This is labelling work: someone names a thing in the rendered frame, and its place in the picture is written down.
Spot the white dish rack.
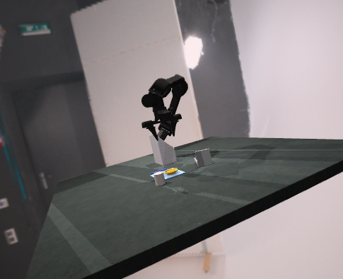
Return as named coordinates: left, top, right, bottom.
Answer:
left=194, top=149, right=212, bottom=167

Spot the yellow round plate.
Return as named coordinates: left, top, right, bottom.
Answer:
left=164, top=169, right=178, bottom=175

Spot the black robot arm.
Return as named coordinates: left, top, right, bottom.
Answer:
left=141, top=74, right=188, bottom=141

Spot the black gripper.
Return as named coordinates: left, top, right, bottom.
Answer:
left=141, top=105, right=182, bottom=141

